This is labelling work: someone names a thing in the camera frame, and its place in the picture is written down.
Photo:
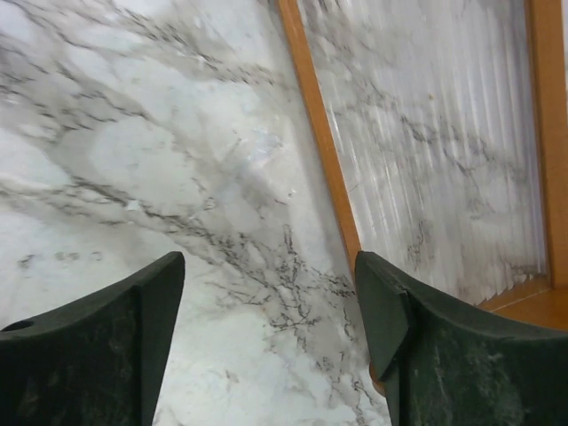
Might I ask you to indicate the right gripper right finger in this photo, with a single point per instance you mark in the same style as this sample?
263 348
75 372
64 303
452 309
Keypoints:
443 361

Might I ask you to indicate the wooden shelf rack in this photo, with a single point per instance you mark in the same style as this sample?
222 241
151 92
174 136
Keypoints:
441 129

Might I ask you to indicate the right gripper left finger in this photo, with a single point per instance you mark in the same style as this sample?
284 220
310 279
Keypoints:
98 360

